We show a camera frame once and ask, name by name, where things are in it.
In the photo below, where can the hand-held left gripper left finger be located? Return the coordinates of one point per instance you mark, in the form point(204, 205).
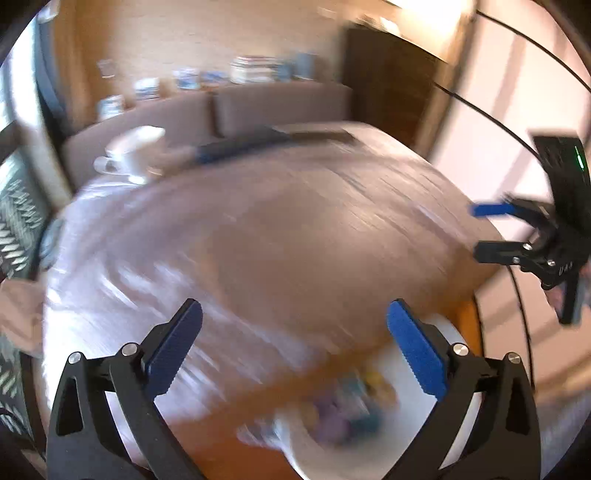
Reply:
point(178, 344)

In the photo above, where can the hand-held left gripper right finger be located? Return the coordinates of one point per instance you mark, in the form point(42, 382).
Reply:
point(415, 350)

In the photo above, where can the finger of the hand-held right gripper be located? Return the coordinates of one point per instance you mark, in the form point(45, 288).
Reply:
point(501, 253)
point(491, 209)

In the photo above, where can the white waste bin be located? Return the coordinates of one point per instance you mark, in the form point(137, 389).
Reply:
point(318, 457)

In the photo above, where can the clear plastic table cover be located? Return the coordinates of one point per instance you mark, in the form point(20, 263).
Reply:
point(277, 240)

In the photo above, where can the dark wooden cabinet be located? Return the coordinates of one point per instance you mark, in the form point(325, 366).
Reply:
point(392, 87)

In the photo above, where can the white chair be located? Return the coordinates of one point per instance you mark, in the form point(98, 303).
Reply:
point(21, 314)

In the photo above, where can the grey fabric slipper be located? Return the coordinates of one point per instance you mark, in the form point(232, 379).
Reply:
point(51, 242)

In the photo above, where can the white embossed cup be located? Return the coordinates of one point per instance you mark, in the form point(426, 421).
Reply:
point(134, 152)

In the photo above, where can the dark framed window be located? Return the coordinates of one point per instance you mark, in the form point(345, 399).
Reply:
point(18, 212)

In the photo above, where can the blue cased tablet device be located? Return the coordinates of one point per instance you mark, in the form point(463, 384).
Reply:
point(240, 146)

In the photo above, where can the grey sofa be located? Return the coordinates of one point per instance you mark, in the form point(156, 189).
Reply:
point(184, 115)

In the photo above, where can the large grey speaker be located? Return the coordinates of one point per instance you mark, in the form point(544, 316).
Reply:
point(307, 65)

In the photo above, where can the small grey speaker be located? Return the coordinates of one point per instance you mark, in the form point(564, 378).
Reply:
point(287, 69)

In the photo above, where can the stack of books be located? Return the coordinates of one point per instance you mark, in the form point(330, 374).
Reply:
point(256, 69)

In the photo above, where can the brown curtain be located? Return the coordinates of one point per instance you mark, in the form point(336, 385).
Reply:
point(53, 74)

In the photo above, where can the photo frame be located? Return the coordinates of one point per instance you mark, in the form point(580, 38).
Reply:
point(186, 79)
point(214, 77)
point(111, 108)
point(147, 88)

